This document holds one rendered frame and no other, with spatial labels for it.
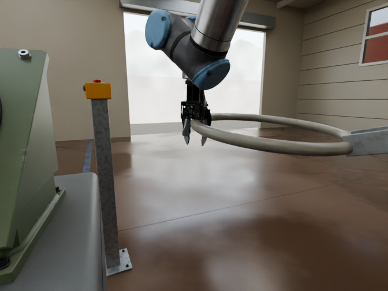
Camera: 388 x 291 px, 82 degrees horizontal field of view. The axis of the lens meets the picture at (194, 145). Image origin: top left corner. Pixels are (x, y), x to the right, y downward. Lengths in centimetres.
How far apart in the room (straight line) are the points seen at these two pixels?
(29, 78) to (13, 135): 9
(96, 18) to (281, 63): 581
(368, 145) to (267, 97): 767
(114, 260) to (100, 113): 88
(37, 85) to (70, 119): 592
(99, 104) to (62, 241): 102
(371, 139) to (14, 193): 62
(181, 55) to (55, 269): 45
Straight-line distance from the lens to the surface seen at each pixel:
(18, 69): 37
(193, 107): 69
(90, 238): 29
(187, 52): 53
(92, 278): 24
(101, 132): 128
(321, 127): 89
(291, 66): 899
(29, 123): 30
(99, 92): 125
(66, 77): 626
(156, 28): 60
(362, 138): 62
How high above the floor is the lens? 100
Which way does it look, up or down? 12 degrees down
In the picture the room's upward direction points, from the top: straight up
